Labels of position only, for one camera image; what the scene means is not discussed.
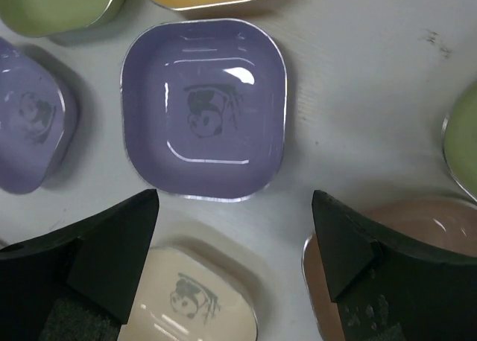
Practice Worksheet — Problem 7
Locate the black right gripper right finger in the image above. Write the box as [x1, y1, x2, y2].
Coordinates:
[312, 191, 476, 340]

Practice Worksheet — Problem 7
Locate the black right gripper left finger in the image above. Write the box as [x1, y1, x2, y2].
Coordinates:
[1, 189, 159, 340]

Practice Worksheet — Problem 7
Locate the brown plate front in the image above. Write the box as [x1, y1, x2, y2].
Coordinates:
[302, 197, 476, 340]

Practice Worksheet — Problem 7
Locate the cream plate front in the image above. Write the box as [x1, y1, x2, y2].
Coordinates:
[119, 246, 259, 340]

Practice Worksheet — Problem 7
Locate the purple plate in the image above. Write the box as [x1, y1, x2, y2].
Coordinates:
[1, 39, 78, 194]
[120, 18, 288, 203]

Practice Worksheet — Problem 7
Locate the green plate right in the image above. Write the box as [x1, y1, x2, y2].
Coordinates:
[442, 82, 476, 200]

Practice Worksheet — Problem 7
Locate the green plate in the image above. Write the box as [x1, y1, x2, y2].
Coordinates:
[1, 0, 124, 38]
[442, 82, 476, 200]

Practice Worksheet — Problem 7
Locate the green plate left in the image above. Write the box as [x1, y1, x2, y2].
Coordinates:
[1, 0, 124, 38]

